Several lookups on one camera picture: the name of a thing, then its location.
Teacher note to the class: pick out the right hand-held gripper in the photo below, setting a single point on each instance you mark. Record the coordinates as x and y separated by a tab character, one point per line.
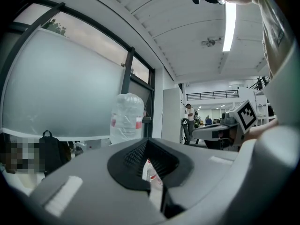
246	116

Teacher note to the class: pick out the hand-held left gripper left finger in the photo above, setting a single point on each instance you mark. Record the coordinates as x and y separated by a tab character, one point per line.
93	184

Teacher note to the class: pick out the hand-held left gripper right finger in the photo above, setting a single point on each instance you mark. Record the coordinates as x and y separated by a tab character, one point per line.
206	184

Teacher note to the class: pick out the large clear water jug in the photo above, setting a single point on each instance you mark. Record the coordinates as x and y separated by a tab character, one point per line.
126	118

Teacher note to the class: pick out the black office chair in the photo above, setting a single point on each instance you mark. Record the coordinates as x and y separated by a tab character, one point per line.
184	132

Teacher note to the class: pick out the black balcony railing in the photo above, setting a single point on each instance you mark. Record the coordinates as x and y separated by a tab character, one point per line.
211	93

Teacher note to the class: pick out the black backpack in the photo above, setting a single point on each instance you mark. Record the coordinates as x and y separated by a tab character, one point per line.
54	153

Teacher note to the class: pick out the small ceiling fixture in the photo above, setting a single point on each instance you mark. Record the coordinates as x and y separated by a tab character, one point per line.
211	42

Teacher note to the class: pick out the long ceiling light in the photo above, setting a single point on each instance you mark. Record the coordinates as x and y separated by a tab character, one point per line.
229	27

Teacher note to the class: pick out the black framed window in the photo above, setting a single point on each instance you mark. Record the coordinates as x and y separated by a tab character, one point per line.
58	78

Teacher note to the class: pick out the person's beige t-shirt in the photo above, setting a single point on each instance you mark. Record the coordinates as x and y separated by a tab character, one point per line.
274	20

